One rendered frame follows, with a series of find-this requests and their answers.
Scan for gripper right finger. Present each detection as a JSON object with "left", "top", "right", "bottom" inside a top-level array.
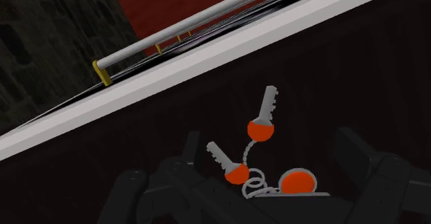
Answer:
[{"left": 333, "top": 126, "right": 431, "bottom": 224}]

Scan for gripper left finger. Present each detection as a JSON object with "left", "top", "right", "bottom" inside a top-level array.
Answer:
[{"left": 97, "top": 130, "right": 278, "bottom": 224}]

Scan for orange keys on ring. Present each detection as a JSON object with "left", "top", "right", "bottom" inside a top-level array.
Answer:
[{"left": 206, "top": 85, "right": 318, "bottom": 200}]

